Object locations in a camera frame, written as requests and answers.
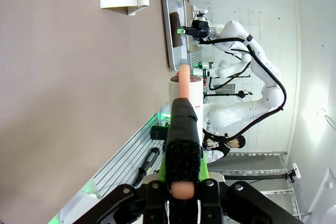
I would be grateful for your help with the metal frame rack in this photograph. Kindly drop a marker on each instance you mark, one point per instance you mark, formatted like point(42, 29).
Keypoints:
point(249, 171)

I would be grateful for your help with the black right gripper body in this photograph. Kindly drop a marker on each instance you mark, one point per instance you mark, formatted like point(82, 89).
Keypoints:
point(200, 29)

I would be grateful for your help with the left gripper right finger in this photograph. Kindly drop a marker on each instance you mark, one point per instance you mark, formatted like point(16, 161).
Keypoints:
point(241, 195)

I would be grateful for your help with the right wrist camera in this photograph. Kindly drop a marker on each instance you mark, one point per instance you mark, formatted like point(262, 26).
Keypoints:
point(201, 14)

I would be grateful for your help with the seated man, black hair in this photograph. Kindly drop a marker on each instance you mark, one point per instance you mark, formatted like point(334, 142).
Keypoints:
point(231, 146)

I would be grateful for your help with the pink lint roller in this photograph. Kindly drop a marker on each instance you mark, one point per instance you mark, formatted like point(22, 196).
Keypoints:
point(183, 129)

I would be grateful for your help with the silver metal tray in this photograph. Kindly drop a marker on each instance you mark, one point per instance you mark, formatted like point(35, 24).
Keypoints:
point(168, 37)

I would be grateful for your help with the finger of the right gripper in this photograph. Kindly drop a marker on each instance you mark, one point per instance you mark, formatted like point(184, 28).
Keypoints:
point(187, 30)

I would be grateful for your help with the brown cloth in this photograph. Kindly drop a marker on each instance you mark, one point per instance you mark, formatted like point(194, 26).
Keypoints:
point(176, 30)

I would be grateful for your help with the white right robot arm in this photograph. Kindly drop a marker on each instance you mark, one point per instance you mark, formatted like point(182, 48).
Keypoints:
point(262, 58)

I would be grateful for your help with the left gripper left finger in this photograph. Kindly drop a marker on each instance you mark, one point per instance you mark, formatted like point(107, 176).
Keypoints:
point(126, 195)

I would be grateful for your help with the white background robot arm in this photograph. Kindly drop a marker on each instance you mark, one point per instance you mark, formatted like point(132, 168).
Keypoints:
point(228, 69)

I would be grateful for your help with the grooved aluminium base plate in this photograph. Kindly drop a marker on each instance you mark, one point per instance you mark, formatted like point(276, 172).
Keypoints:
point(123, 155)

